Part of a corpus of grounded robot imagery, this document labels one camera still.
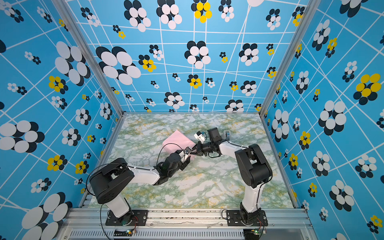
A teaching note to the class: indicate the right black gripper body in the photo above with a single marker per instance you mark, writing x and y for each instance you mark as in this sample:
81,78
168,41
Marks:
206,148

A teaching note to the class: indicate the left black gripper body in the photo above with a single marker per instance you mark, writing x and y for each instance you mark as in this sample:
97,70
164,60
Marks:
180,166

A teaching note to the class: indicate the purple wrapping paper sheet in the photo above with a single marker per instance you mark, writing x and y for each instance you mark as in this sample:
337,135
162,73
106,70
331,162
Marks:
177,141

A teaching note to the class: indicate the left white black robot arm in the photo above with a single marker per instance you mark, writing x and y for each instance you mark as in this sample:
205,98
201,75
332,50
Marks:
109,182

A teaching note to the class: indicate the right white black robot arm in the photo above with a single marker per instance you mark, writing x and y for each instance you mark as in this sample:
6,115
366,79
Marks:
254,169

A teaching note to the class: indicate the white tape dispenser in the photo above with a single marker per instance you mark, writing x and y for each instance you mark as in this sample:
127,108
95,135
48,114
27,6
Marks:
227,135

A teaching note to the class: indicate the left green circuit board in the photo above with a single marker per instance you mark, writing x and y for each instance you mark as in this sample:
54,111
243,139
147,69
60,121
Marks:
124,233

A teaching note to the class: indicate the green circuit board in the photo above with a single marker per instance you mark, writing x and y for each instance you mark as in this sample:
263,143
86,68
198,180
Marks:
251,233
124,233

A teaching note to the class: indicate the right green circuit board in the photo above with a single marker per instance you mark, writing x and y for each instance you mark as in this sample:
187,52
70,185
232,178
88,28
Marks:
251,233

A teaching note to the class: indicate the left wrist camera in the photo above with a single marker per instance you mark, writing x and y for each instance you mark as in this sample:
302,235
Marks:
187,150

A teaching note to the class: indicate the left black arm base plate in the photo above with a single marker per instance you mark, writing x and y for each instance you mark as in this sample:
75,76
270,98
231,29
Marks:
131,218

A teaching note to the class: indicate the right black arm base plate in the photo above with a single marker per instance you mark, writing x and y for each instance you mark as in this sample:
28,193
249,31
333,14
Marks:
241,218

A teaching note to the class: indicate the aluminium front rail frame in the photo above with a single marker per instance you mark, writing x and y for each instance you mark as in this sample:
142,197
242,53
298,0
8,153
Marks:
187,224

